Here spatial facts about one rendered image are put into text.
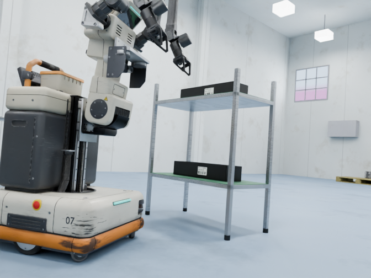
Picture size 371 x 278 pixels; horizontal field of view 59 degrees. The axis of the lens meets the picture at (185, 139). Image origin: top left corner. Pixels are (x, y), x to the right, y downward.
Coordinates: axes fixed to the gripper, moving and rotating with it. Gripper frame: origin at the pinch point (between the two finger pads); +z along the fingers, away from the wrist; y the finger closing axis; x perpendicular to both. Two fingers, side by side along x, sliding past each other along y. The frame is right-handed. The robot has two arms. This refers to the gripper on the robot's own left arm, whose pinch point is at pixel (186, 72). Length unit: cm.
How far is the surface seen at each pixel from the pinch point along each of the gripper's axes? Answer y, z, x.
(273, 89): 66, 17, -40
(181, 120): 662, -155, 202
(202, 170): 60, 51, 31
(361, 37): 1019, -229, -381
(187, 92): 72, -14, 20
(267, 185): 65, 79, -8
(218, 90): 56, 2, -5
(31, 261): -59, 67, 86
